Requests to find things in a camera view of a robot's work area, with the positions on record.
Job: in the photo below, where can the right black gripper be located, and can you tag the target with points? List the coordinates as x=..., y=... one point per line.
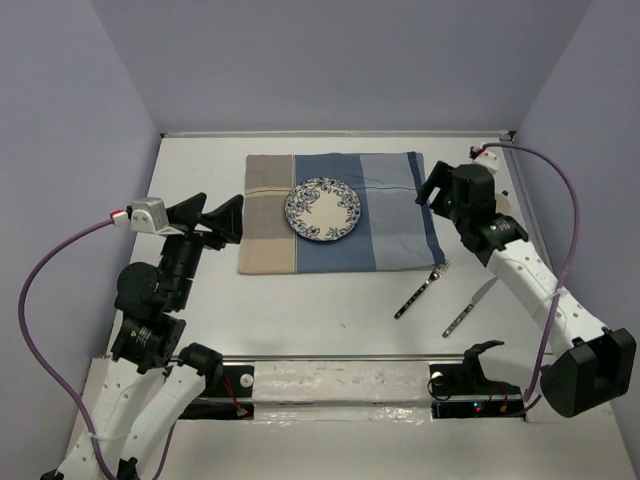
x=438, y=178

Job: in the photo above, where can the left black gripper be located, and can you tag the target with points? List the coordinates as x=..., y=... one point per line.
x=227, y=219

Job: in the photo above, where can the dark green white mug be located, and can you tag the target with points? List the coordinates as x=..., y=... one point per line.
x=503, y=205

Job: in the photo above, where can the silver fork black handle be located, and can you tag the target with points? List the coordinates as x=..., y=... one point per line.
x=438, y=271

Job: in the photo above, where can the blue beige checked cloth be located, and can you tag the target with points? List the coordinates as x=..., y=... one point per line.
x=392, y=234

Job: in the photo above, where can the blue floral white plate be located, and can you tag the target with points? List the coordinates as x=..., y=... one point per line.
x=322, y=209

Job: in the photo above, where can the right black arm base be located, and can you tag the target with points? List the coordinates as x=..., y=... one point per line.
x=462, y=391

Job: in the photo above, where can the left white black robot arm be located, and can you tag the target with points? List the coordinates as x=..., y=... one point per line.
x=149, y=380

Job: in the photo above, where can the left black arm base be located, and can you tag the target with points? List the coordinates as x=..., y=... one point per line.
x=224, y=398

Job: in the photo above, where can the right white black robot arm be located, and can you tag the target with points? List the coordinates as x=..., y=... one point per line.
x=593, y=363

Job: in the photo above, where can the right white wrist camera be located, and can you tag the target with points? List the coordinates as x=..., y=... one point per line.
x=483, y=156

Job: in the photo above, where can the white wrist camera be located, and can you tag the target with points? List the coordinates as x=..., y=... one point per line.
x=483, y=156
x=145, y=216

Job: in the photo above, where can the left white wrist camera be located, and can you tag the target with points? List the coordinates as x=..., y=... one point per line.
x=145, y=216

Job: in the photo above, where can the aluminium table rail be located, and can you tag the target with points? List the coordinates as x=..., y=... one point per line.
x=526, y=206

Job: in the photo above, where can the silver knife black handle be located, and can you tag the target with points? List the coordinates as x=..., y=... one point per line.
x=475, y=299

